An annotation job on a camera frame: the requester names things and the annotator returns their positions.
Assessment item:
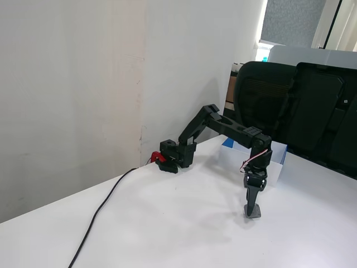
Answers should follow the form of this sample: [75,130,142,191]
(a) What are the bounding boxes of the gray block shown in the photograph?
[243,204,263,219]

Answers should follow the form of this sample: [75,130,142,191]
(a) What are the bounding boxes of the blue and white cardboard box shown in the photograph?
[219,136,288,187]

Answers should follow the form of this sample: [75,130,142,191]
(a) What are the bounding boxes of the black window frame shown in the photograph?
[323,0,344,50]

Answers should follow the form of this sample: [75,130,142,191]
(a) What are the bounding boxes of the white red servo wire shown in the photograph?
[239,150,272,173]

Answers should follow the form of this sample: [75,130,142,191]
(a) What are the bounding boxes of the black mesh office chair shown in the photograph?
[219,60,296,146]

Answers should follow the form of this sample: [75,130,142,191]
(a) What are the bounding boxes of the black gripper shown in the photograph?
[243,166,269,217]

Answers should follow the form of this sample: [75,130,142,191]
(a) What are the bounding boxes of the black power cable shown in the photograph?
[67,166,140,268]

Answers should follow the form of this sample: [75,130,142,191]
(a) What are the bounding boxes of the gray window blind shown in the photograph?
[260,0,327,48]

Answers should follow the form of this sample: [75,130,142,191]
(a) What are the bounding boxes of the red table clamp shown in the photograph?
[150,151,168,164]

